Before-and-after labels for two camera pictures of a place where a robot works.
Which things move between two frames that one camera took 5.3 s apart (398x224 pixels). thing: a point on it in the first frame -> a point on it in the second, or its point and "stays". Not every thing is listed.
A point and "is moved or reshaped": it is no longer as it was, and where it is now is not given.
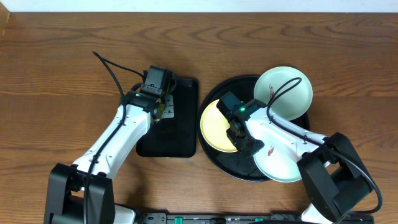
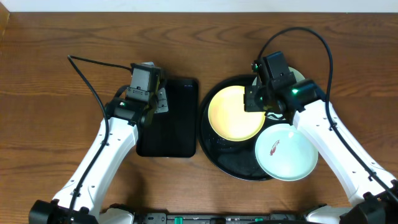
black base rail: x=218 y=218 stays
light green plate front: x=278 y=161 stays
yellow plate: x=214 y=126 is moved or reshaped
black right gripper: x=248 y=152 -> x=251 y=106
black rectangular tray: x=175 y=134 stays
